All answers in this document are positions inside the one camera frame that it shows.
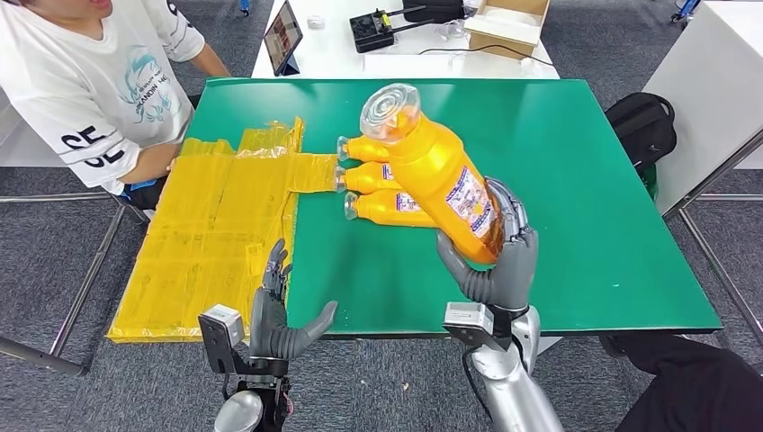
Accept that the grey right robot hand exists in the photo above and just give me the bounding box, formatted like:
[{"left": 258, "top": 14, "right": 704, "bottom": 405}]
[{"left": 436, "top": 176, "right": 540, "bottom": 314}]

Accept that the open cardboard box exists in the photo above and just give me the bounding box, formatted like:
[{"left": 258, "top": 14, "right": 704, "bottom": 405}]
[{"left": 463, "top": 0, "right": 551, "bottom": 61}]

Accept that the black bag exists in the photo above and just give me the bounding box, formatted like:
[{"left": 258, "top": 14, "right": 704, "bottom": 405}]
[{"left": 402, "top": 0, "right": 466, "bottom": 23}]

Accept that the white table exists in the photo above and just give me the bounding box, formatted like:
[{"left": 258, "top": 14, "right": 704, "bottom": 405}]
[{"left": 251, "top": 0, "right": 561, "bottom": 80}]

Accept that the person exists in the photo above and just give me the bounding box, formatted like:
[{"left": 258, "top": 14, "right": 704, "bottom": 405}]
[
  {"left": 0, "top": 0, "right": 232, "bottom": 210},
  {"left": 598, "top": 332, "right": 763, "bottom": 432}
]

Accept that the yellow taped cardboard board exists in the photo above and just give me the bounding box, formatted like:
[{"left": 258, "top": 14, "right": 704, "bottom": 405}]
[{"left": 107, "top": 117, "right": 340, "bottom": 346}]

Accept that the black controller with antennas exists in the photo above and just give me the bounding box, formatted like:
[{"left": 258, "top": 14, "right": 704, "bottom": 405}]
[{"left": 349, "top": 4, "right": 427, "bottom": 54}]

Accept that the grey metal frame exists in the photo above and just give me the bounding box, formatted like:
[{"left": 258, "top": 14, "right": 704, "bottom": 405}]
[
  {"left": 661, "top": 128, "right": 763, "bottom": 347},
  {"left": 0, "top": 190, "right": 150, "bottom": 378}
]

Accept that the orange detergent bottle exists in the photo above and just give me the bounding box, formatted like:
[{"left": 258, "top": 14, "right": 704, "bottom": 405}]
[
  {"left": 333, "top": 162, "right": 400, "bottom": 195},
  {"left": 337, "top": 135, "right": 391, "bottom": 163},
  {"left": 359, "top": 83, "right": 505, "bottom": 266},
  {"left": 344, "top": 190, "right": 439, "bottom": 229}
]

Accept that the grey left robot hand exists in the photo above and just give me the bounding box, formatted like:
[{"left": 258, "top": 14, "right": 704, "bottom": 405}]
[{"left": 248, "top": 239, "right": 339, "bottom": 362}]

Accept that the clear plastic wrapper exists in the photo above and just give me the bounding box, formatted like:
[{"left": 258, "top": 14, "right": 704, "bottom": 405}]
[{"left": 437, "top": 19, "right": 472, "bottom": 41}]

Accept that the black tablet on stand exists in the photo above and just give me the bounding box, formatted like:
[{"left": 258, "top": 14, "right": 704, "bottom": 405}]
[{"left": 263, "top": 0, "right": 304, "bottom": 77}]

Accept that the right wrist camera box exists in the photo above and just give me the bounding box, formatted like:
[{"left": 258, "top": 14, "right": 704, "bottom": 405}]
[{"left": 443, "top": 301, "right": 496, "bottom": 353}]

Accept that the black backpack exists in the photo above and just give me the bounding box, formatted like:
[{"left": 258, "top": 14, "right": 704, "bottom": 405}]
[{"left": 605, "top": 92, "right": 678, "bottom": 180}]

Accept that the black cable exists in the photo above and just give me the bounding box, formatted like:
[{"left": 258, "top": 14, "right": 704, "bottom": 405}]
[{"left": 417, "top": 45, "right": 555, "bottom": 67}]

